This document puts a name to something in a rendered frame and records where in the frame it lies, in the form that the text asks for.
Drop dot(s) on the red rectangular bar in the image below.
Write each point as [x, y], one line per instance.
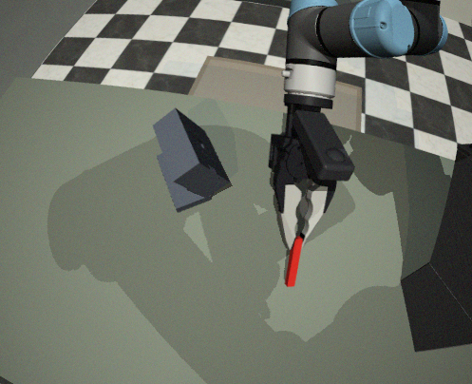
[293, 262]

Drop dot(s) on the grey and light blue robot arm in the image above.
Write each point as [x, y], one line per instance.
[370, 28]

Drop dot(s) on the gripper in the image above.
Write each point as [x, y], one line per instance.
[294, 166]

